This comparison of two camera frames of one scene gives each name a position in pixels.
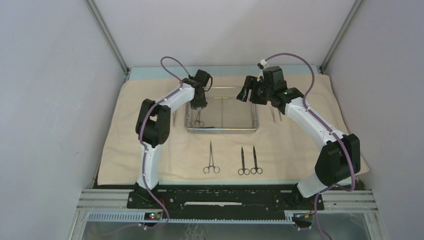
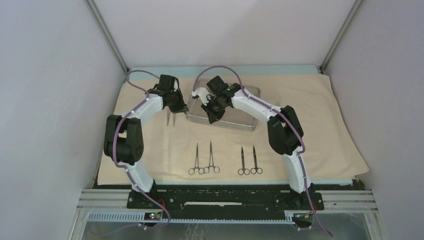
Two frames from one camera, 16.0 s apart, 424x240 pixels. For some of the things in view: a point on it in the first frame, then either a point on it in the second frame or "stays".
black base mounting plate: (224, 198) stays
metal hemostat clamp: (216, 169) stays
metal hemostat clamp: (198, 119) -> (192, 171)
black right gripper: (250, 83) -> (215, 115)
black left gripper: (201, 104) -> (182, 107)
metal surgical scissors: (258, 170) stays
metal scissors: (241, 171) stays
